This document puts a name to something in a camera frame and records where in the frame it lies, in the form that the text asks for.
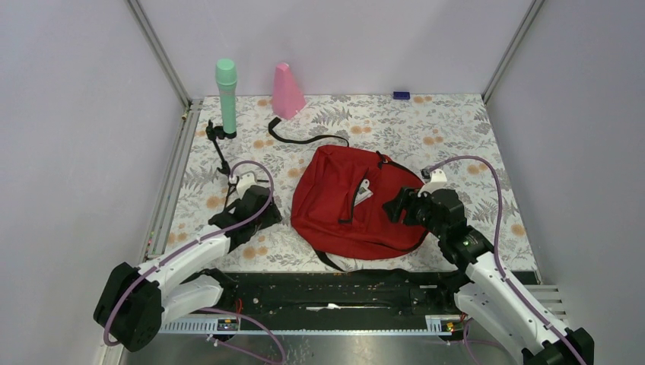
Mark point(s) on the pink cone block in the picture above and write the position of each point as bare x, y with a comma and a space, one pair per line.
287, 98

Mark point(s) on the clear packaged stationery card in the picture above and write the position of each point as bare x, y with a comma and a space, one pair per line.
363, 192

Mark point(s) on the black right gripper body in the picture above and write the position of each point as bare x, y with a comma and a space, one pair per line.
420, 213

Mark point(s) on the black mini tripod stand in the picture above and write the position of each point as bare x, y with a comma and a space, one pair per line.
215, 133

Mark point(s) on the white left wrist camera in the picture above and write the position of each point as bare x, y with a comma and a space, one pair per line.
246, 180

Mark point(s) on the floral table mat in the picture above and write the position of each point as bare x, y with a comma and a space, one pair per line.
427, 129

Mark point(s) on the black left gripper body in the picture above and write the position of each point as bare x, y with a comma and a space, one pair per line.
270, 217

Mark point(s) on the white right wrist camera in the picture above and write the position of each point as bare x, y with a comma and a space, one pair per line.
433, 180

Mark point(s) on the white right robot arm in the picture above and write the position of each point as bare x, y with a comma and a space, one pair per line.
491, 294

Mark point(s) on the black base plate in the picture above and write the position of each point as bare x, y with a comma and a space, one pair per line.
377, 302

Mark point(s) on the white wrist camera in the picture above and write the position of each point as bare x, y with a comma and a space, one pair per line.
246, 180
433, 180

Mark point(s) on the green toy microphone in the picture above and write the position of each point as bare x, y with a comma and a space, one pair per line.
226, 80

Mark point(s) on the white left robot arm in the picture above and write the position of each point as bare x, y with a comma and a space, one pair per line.
137, 301

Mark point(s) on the red backpack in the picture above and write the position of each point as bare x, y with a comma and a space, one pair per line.
323, 211

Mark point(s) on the small blue block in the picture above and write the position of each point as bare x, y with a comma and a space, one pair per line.
401, 95

